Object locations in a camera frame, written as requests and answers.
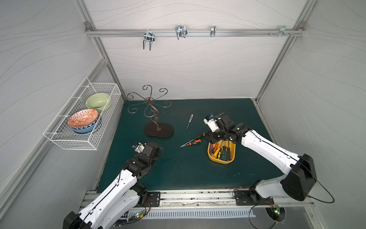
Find green black screwdriver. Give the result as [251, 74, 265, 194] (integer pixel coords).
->
[221, 141, 228, 161]

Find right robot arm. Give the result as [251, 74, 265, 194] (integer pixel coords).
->
[204, 113, 316, 204]

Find orange patterned bowl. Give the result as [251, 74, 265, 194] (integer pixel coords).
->
[69, 109, 99, 127]

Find white slotted cable duct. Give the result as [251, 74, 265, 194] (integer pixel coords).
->
[143, 208, 256, 219]

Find black yellow striped screwdriver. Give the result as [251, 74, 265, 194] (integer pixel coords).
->
[216, 148, 223, 160]

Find aluminium top rail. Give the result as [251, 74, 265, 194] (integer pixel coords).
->
[86, 28, 306, 38]

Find green ceramic bowl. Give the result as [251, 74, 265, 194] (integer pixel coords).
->
[85, 93, 111, 114]

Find copper wire jewelry stand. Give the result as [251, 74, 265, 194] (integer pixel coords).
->
[126, 85, 174, 138]

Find metal double hook middle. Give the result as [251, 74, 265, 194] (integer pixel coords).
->
[175, 25, 188, 40]

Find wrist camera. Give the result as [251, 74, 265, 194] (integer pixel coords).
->
[204, 114, 219, 133]
[132, 142, 145, 153]

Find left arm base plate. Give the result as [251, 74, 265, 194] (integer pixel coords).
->
[144, 191, 161, 208]

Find small grey clear screwdriver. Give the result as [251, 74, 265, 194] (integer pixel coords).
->
[186, 114, 194, 130]

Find blue bowl under orange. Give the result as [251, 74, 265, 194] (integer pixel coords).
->
[68, 117, 99, 134]

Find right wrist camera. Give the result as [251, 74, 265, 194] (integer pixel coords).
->
[204, 114, 219, 133]

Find black yellow-capped screwdriver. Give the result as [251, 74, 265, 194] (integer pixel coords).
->
[226, 141, 231, 161]

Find yellow plastic storage tray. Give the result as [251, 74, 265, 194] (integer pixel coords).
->
[207, 140, 236, 165]

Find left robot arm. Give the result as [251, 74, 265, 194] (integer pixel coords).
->
[63, 142, 163, 229]

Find metal double hook left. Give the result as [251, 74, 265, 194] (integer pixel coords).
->
[143, 31, 155, 50]

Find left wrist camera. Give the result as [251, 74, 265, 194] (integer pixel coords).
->
[132, 142, 145, 153]

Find orange black screwdriver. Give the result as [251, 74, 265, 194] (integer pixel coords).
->
[180, 133, 205, 148]

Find white wire basket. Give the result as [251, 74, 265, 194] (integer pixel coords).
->
[43, 78, 121, 150]

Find small metal hook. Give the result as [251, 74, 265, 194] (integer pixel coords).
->
[210, 26, 216, 37]

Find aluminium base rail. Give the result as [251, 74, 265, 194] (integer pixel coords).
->
[79, 187, 315, 212]

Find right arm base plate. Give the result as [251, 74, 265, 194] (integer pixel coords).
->
[232, 189, 275, 206]

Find metal hook right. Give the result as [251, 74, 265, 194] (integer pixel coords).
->
[269, 26, 295, 38]

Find metal double hook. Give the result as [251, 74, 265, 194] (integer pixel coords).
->
[175, 25, 188, 40]
[143, 31, 155, 50]

